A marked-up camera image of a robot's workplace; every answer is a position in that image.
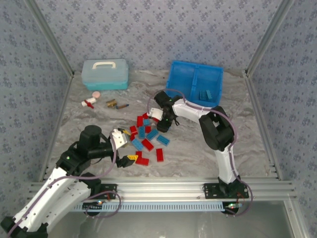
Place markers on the small blue lego brick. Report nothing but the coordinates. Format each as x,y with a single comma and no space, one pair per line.
146,122

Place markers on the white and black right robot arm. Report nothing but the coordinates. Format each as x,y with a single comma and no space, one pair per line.
224,161

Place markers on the small red lego brick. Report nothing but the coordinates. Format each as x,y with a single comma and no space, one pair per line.
132,137
138,154

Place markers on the brass rod with blue tip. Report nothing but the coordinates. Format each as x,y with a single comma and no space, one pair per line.
122,106

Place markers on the brass pipe fitting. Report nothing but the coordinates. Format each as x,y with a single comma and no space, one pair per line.
111,103

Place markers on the small pink disc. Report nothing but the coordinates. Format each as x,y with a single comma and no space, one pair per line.
96,94

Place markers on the small LED circuit board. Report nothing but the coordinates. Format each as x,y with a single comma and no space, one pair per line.
232,205
99,202

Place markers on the blue divided plastic bin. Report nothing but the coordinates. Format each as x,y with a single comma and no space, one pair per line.
183,77

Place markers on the light blue lidded storage box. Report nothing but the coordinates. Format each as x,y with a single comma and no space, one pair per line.
106,74

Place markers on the grey metal base panel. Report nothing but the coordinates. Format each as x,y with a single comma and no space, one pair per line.
173,223

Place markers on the aluminium side rail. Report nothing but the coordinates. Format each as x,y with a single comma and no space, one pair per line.
256,104
56,129

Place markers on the wide aluminium front rail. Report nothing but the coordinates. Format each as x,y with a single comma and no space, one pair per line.
161,188

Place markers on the aluminium frame post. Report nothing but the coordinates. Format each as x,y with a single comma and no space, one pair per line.
49,37
268,37

